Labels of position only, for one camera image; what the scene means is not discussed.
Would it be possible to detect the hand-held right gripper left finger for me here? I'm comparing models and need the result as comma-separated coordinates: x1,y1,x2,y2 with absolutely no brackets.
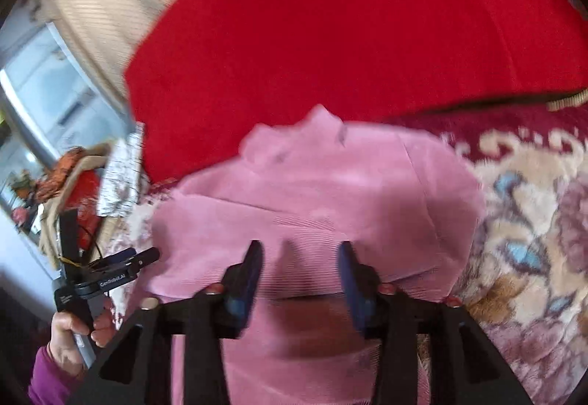
69,240,265,405

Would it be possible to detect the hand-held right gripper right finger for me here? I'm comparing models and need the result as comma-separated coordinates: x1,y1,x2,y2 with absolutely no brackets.
337,241,534,405

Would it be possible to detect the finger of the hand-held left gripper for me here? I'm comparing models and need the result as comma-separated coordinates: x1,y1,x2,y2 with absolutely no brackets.
129,247,161,272
98,248,137,270

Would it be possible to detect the pink ribbed garment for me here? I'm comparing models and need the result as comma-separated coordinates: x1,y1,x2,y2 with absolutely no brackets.
149,104,487,405

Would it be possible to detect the person's left forearm purple sleeve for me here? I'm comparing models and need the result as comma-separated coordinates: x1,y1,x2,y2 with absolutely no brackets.
28,344,90,405

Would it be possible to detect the person's left hand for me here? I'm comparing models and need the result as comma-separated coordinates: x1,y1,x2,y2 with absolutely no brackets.
49,295,116,370

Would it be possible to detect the red bag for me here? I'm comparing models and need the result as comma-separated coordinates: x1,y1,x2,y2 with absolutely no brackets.
63,170,104,252

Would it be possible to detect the orange patterned cloth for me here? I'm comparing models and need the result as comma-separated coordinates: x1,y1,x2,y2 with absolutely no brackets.
36,147,108,204

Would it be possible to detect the white patterned cloth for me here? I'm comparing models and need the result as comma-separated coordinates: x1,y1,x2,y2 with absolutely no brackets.
98,122,148,218

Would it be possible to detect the large glass window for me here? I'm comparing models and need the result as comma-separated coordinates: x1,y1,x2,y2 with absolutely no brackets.
0,0,139,250

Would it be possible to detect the floral plush blanket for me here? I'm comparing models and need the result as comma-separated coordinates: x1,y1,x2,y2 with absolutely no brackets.
108,90,588,405

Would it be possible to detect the red quilt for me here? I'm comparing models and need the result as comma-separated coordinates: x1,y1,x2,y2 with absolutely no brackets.
123,0,588,186

